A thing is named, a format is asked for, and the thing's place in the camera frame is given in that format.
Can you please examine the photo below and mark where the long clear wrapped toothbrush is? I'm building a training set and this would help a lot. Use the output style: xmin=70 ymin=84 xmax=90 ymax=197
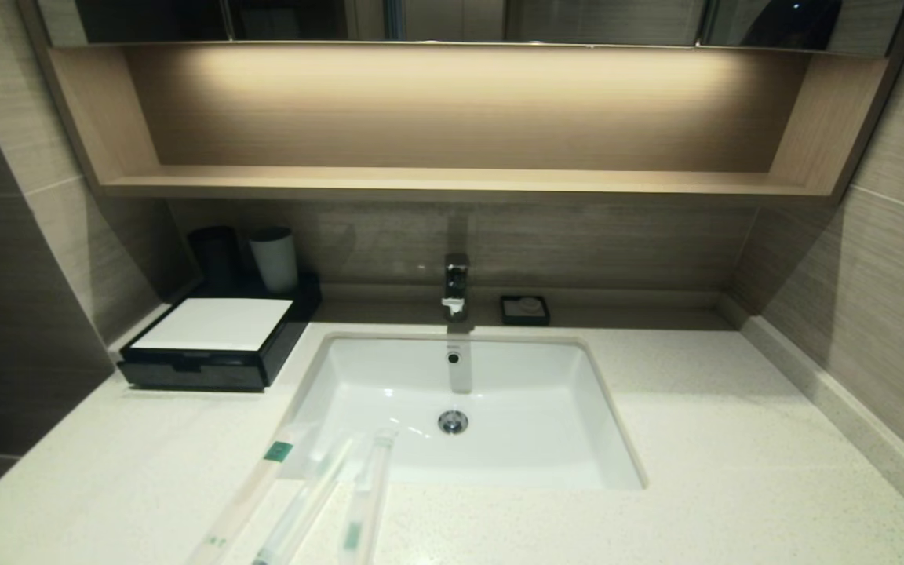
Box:
xmin=252 ymin=436 xmax=363 ymax=565

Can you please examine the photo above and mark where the white sink basin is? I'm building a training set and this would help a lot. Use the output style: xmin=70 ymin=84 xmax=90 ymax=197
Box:
xmin=278 ymin=334 xmax=647 ymax=491

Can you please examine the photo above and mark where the green-label toothbrush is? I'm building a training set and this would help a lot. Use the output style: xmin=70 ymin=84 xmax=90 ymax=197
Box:
xmin=185 ymin=424 xmax=315 ymax=565

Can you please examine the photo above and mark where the light wooden wall shelf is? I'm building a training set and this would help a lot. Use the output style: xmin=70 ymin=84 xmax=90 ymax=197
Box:
xmin=16 ymin=39 xmax=904 ymax=206

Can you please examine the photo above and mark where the white card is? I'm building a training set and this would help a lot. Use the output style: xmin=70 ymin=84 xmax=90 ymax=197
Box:
xmin=130 ymin=297 xmax=294 ymax=352

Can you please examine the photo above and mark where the chrome faucet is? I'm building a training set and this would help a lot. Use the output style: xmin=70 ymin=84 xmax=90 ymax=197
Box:
xmin=442 ymin=253 xmax=471 ymax=323

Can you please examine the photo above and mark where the mirror cabinet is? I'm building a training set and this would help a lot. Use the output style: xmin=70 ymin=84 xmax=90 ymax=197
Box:
xmin=35 ymin=0 xmax=904 ymax=56

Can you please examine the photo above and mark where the short clear toothbrush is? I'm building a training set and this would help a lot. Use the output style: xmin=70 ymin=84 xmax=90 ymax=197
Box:
xmin=338 ymin=428 xmax=398 ymax=565

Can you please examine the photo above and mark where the black soap dish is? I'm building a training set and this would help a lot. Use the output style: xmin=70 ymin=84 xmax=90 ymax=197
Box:
xmin=499 ymin=294 xmax=552 ymax=326

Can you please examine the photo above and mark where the black cup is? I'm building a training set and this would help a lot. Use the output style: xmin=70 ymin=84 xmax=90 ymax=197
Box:
xmin=188 ymin=226 xmax=242 ymax=288

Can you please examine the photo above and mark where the black amenity box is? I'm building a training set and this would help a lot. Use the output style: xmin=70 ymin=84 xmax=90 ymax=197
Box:
xmin=117 ymin=271 xmax=323 ymax=392

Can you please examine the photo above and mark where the white cup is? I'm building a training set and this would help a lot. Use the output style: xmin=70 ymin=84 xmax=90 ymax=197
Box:
xmin=248 ymin=228 xmax=299 ymax=294

